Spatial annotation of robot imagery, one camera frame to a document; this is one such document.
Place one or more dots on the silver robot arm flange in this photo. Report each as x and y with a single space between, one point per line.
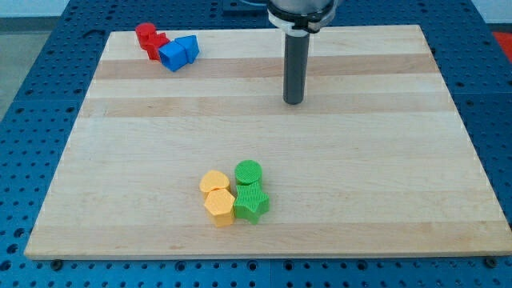
299 18

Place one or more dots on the green star block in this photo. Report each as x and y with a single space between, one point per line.
251 202

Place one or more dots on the yellow hexagon block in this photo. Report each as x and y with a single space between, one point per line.
219 205

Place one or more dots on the red star block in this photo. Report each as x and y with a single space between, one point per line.
153 43

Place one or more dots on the green cylinder block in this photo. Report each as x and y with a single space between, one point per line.
248 172

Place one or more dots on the yellow heart block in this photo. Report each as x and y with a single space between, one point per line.
213 180

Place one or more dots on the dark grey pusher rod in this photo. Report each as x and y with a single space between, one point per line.
295 65

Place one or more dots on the blue cube block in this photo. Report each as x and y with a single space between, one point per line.
172 56

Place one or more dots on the wooden board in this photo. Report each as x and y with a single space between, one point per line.
374 163

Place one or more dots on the red cylinder block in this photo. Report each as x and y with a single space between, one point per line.
145 32

